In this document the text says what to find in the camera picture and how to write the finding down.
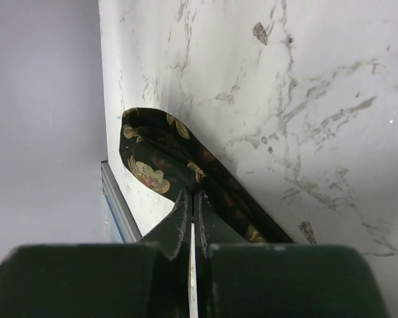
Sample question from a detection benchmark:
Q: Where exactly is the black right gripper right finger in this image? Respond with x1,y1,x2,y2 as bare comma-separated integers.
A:
194,192,389,317

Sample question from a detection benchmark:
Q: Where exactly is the black gold floral tie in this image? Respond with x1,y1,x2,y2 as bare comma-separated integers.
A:
119,107,293,243

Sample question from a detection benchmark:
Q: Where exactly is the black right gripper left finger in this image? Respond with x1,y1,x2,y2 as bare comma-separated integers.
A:
0,189,192,317

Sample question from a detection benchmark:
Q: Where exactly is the aluminium frame rail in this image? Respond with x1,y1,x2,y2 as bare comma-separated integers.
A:
101,161,143,244

